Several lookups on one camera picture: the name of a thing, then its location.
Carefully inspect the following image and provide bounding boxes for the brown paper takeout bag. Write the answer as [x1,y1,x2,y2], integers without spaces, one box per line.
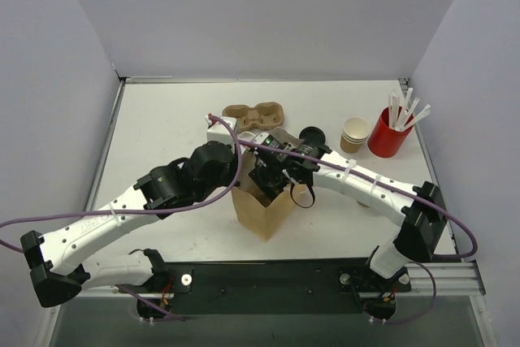
[232,147,296,241]

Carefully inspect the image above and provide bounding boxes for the brown paper coffee cup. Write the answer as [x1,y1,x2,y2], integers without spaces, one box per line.
[357,201,371,209]

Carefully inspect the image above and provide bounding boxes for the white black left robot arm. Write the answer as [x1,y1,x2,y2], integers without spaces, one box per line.
[20,141,241,308]

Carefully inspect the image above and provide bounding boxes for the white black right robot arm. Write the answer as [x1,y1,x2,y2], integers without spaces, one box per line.
[242,133,447,280]

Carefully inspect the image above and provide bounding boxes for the black plastic lid stack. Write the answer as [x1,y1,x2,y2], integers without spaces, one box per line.
[298,126,326,145]

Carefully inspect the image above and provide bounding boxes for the brown pulp cup carrier stack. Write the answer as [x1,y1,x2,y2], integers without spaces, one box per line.
[222,102,284,132]

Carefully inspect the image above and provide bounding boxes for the brown paper cup stack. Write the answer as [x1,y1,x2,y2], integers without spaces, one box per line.
[340,117,371,154]

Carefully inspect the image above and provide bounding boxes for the red ribbed straw cup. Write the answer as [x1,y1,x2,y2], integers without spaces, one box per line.
[367,107,413,158]

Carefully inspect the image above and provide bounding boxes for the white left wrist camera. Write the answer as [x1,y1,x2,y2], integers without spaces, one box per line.
[205,114,238,145]

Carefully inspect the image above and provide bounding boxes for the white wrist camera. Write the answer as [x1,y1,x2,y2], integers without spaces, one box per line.
[238,131,271,148]
[205,114,238,145]

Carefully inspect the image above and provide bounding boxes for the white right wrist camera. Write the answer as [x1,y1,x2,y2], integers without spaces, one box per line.
[238,131,271,148]

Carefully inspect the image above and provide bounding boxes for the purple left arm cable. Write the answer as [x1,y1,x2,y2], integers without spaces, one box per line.
[0,115,245,320]

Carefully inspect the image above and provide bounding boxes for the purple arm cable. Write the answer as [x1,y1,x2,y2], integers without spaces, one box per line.
[0,115,245,320]
[237,140,479,326]

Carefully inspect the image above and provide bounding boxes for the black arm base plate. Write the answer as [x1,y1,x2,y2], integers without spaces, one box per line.
[119,258,411,319]

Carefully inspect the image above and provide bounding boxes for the aluminium front rail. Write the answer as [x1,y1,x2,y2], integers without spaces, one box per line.
[407,262,486,297]

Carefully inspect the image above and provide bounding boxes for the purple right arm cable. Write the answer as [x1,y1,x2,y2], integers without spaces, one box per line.
[237,140,479,326]

